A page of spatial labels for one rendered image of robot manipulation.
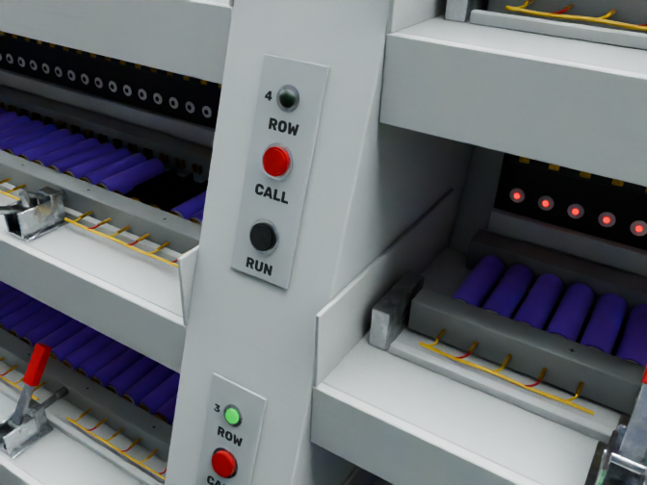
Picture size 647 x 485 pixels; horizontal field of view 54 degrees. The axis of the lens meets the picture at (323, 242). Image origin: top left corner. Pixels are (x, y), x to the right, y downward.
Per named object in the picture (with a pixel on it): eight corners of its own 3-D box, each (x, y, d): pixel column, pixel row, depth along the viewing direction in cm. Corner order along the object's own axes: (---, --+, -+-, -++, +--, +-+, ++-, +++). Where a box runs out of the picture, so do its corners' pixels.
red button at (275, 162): (282, 180, 34) (288, 150, 33) (259, 172, 35) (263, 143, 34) (293, 178, 35) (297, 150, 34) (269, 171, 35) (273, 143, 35)
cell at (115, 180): (166, 178, 58) (111, 205, 53) (151, 173, 59) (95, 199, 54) (164, 160, 57) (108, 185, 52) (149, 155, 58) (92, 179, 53)
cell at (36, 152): (89, 152, 62) (32, 174, 57) (76, 148, 63) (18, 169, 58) (86, 135, 61) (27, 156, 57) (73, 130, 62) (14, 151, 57)
